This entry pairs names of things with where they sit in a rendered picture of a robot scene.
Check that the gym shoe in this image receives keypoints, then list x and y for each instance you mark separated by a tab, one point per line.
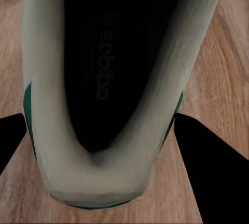
103	81

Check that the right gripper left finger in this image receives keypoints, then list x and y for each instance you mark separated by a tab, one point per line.
12	131

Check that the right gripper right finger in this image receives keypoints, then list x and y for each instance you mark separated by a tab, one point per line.
218	174

